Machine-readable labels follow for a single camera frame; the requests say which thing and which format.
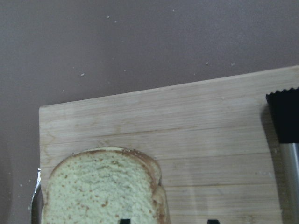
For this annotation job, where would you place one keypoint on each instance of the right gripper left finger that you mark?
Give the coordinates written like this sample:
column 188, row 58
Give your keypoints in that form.
column 124, row 221

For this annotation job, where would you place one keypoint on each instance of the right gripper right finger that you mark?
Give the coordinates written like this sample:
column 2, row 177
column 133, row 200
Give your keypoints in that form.
column 213, row 221

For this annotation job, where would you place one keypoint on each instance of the bread slice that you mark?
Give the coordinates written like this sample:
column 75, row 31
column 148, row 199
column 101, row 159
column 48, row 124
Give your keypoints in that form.
column 104, row 185

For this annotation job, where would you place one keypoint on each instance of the wooden cutting board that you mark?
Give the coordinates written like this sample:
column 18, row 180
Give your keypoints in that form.
column 214, row 141

